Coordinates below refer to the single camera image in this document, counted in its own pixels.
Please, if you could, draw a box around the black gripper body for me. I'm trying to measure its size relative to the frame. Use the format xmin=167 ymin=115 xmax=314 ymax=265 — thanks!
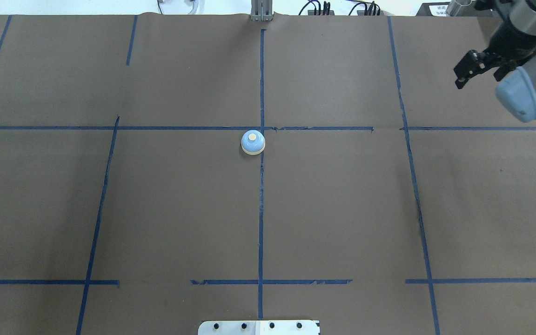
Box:
xmin=482 ymin=19 xmax=536 ymax=80

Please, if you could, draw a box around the aluminium frame post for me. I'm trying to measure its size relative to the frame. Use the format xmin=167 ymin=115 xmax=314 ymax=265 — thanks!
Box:
xmin=250 ymin=0 xmax=274 ymax=22

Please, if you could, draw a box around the orange black adapter box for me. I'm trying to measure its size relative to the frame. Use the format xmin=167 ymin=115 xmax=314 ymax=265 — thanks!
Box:
xmin=302 ymin=0 xmax=335 ymax=16
xmin=357 ymin=1 xmax=382 ymax=16

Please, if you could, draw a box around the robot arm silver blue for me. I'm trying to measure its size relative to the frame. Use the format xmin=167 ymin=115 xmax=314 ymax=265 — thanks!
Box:
xmin=453 ymin=0 xmax=536 ymax=123

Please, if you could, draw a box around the metal cup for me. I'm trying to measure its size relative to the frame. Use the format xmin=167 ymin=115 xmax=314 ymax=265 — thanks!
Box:
xmin=445 ymin=0 xmax=473 ymax=17

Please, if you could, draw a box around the white camera pole with base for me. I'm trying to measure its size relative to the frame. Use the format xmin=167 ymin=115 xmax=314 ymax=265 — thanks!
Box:
xmin=197 ymin=320 xmax=321 ymax=335

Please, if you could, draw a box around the blue service bell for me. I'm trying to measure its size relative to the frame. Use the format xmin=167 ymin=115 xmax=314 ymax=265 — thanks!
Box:
xmin=240 ymin=130 xmax=266 ymax=155

